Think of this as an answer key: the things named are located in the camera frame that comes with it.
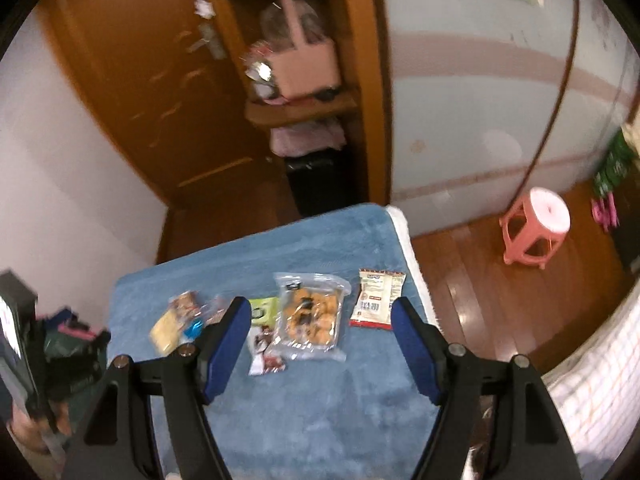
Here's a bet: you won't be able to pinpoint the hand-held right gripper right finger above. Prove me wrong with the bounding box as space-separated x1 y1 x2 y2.
391 298 583 480

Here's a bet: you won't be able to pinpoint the pink toy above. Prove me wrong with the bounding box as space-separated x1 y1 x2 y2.
590 197 621 231

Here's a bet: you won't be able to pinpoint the metal door handle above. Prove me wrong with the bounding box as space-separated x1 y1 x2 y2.
187 22 226 61

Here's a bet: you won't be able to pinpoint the green snack packet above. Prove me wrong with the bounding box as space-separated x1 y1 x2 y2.
248 297 281 326

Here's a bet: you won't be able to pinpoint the wooden corner shelf unit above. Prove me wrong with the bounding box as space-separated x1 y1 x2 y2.
195 0 393 218

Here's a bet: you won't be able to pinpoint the folded pink cloths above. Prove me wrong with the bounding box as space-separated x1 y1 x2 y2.
270 120 346 157

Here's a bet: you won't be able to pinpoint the white cloth under blue cloth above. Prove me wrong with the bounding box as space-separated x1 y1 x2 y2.
387 205 443 331

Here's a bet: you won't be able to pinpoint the green chalkboard easel pink frame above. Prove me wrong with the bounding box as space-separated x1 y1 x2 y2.
42 310 112 401

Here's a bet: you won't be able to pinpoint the green bag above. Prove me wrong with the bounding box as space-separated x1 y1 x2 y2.
592 130 636 196

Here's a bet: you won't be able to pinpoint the brown wooden door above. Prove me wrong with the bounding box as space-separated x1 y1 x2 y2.
35 0 281 211

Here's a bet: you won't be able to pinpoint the black bag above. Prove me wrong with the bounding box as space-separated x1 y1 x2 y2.
285 147 358 218

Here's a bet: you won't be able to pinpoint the white checkered bedding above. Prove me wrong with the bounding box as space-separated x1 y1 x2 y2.
542 280 640 480

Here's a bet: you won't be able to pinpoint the puffed rice cake packet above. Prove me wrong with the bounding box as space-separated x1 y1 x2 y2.
149 310 193 356

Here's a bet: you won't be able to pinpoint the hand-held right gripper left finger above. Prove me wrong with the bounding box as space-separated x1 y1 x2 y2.
62 296 252 480

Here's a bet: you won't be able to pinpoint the clear orange pastry pack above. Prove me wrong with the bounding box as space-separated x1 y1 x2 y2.
270 272 352 363

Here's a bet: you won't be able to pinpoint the small dark snack packet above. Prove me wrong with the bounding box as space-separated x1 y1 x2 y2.
169 291 201 318

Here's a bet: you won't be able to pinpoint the white red snack packet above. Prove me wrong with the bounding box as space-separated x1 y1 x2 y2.
349 269 407 332

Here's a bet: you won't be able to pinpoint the pink plastic stool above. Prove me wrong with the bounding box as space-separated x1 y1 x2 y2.
500 187 572 270

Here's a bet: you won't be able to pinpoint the dark wooden cabinet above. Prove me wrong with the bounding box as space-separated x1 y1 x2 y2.
612 180 640 276

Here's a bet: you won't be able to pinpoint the clear dried fruit packet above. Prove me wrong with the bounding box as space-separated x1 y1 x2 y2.
202 295 231 326

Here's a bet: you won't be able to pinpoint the blue white snack packet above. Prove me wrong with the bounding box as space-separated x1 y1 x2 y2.
182 317 206 343

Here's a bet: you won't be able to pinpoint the orange white snack packet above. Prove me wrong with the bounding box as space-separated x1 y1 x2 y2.
247 324 290 377

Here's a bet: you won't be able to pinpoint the pink basket with handle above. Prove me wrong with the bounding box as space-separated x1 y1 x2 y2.
260 0 343 101

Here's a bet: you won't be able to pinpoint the blue table cloth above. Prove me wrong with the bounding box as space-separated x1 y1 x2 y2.
105 202 451 480

